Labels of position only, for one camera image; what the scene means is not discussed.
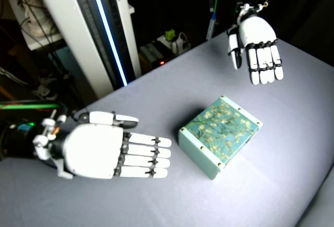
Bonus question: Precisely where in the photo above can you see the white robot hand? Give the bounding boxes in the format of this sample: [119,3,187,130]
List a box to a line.
[61,110,173,180]
[226,14,284,86]

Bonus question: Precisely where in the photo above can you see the teal box with blossom print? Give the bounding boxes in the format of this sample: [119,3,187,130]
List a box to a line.
[178,95,264,180]

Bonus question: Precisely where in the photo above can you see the white power strip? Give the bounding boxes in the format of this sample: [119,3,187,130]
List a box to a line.
[157,32,192,55]

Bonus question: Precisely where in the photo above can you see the grey table cloth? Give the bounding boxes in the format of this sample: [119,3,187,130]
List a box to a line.
[0,30,334,227]

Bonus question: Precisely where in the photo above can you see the black device with red light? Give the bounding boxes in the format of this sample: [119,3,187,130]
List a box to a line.
[139,42,168,69]

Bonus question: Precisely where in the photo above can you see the white column with blue light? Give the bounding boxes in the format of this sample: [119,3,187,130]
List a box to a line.
[30,0,143,92]

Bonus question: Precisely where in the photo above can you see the green cable with grey plug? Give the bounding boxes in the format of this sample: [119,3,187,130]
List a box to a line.
[206,0,224,41]

